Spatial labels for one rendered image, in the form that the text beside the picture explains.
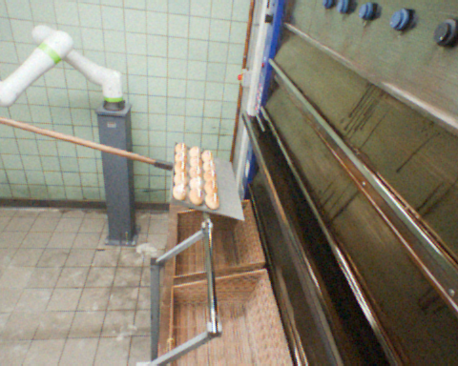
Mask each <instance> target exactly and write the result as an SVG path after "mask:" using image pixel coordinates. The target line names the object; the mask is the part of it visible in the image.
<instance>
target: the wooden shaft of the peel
mask: <svg viewBox="0 0 458 366"><path fill-rule="evenodd" d="M0 124H5V125H7V126H10V127H14V128H18V129H21V130H24V131H27V132H35V133H38V134H40V135H46V136H48V137H51V138H55V139H60V140H63V141H66V142H72V143H74V144H77V145H79V146H85V147H88V148H91V149H94V150H99V151H102V152H105V153H111V154H115V155H118V156H123V157H126V158H129V159H133V160H136V161H139V162H143V163H148V164H151V165H153V166H154V165H155V163H156V161H155V160H154V159H153V158H150V157H147V156H141V155H139V154H135V153H130V152H126V151H122V150H118V149H115V148H112V147H109V146H104V145H101V144H98V143H94V142H91V141H88V140H85V139H80V138H77V137H74V136H71V135H66V134H63V133H61V132H53V131H50V130H48V129H41V128H39V127H36V126H34V125H28V124H25V123H22V122H20V121H15V120H11V119H8V118H6V117H3V116H0Z"/></svg>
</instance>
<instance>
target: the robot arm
mask: <svg viewBox="0 0 458 366"><path fill-rule="evenodd" d="M31 38H32V40H33V42H34V43H35V44H36V45H37V46H38V48H36V49H35V50H34V51H33V52H32V54H31V55H30V57H29V58H28V59H27V60H26V61H25V62H24V63H23V64H22V65H21V66H20V67H19V68H18V69H17V70H16V71H15V72H14V73H13V74H11V75H10V76H9V77H8V78H7V79H6V80H4V81H0V107H4V108H6V107H11V106H12V104H13V103H15V102H16V100H17V99H18V98H19V96H20V95H21V94H22V93H23V92H24V91H25V90H27V89H28V87H29V86H31V84H32V83H34V81H35V80H36V79H38V78H39V77H40V76H42V75H43V74H44V73H46V72H47V71H49V70H51V69H52V68H53V67H55V66H56V64H57V63H59V62H60V61H61V60H62V59H63V60H64V61H65V62H66V63H68V64H69V65H71V66H72V67H74V68H75V69H76V70H77V71H79V72H80V73H81V74H82V75H83V76H85V77H86V78H87V79H88V80H89V81H90V82H92V83H94V84H95V85H98V86H100V87H102V89H103V95H104V104H103V109H104V110H108V111H113V112H116V111H121V110H125V100H123V88H122V75H121V72H118V71H114V70H111V69H106V68H103V67H101V66H99V65H96V64H95V63H94V62H93V61H90V60H89V59H88V58H86V57H84V56H83V55H81V53H78V52H77V51H76V50H74V49H73V39H72V38H71V37H70V35H69V34H67V33H65V32H64V31H62V30H52V29H51V28H50V27H48V26H40V25H38V26H36V27H35V29H33V30H32V32H31Z"/></svg>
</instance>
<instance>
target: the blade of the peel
mask: <svg viewBox="0 0 458 366"><path fill-rule="evenodd" d="M177 144H179V143H177V142H176V141H175V143H174V145H173V169H172V175H171V186H170V203H173V204H177V205H179V206H186V207H189V208H192V209H198V210H201V211H204V212H209V213H212V214H218V215H225V216H228V217H231V218H236V219H239V220H242V221H245V219H244V215H243V212H242V209H241V203H240V200H239V191H238V188H237V184H236V181H235V175H234V172H233V169H232V162H229V161H226V160H222V159H220V158H218V157H216V156H213V162H214V163H215V165H216V169H215V172H216V177H217V179H216V183H217V185H218V192H217V193H216V195H218V196H219V207H218V208H217V209H214V210H212V209H209V207H208V206H206V201H205V198H206V195H207V193H206V191H205V190H204V186H205V185H206V180H205V179H204V174H205V173H206V171H205V170H203V163H205V162H204V161H203V160H202V154H203V152H202V151H200V153H201V155H200V160H201V162H202V166H201V168H200V169H201V170H202V178H201V179H202V185H203V186H202V194H203V200H202V203H200V204H199V205H198V206H196V205H194V204H193V202H191V201H190V199H189V195H190V191H191V188H190V180H191V179H193V178H192V177H191V176H190V169H191V168H192V167H190V164H189V160H190V159H191V158H192V157H191V156H189V151H190V150H191V149H193V148H191V147H187V146H186V147H187V153H186V156H187V162H186V166H187V173H186V176H187V179H188V183H187V185H186V191H187V195H186V198H185V199H183V200H179V199H175V198H174V197H173V188H174V186H175V185H176V184H175V183H174V177H175V176H176V175H177V174H176V173H175V166H176V164H177V162H176V155H177V151H176V146H177Z"/></svg>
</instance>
